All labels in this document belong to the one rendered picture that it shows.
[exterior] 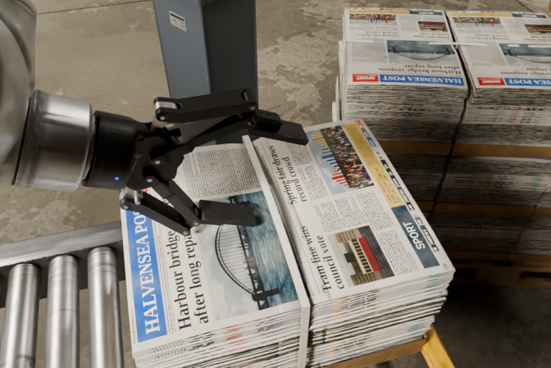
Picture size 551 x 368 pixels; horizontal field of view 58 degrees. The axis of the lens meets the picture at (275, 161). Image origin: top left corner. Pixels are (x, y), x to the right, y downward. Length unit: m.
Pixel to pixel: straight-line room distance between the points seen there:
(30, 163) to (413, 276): 0.41
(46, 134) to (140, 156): 0.09
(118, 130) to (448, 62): 0.99
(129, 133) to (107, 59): 2.46
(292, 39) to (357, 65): 1.72
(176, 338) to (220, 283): 0.08
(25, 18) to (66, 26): 2.99
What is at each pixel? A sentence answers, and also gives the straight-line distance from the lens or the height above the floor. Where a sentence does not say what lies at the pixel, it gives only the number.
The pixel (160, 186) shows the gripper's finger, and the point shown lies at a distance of 0.54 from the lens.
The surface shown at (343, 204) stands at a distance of 0.66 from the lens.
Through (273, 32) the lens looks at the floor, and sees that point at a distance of 3.04.
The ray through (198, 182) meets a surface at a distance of 0.68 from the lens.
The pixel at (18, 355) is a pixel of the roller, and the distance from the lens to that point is 0.88.
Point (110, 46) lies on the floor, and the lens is 3.06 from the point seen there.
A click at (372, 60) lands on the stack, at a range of 1.30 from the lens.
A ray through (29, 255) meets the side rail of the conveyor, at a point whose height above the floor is 0.80.
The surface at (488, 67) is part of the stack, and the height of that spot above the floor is 0.83.
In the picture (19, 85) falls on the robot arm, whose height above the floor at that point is 1.37.
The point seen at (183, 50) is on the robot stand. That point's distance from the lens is 1.34.
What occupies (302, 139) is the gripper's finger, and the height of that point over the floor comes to 1.16.
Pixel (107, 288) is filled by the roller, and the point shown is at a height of 0.80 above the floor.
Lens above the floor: 1.53
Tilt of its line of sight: 45 degrees down
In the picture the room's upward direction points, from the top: straight up
